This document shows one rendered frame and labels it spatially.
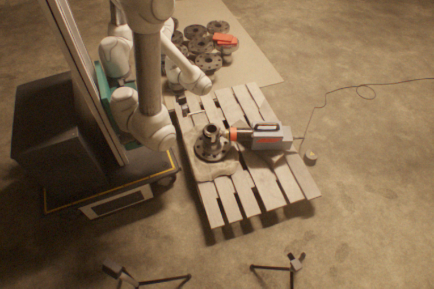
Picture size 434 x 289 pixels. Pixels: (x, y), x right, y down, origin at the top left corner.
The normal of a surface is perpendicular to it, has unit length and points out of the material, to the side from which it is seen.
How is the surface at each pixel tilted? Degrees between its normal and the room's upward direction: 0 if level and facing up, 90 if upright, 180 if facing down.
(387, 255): 0
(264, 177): 0
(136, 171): 0
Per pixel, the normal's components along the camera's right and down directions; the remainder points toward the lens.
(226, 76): 0.00, -0.63
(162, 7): 0.75, 0.44
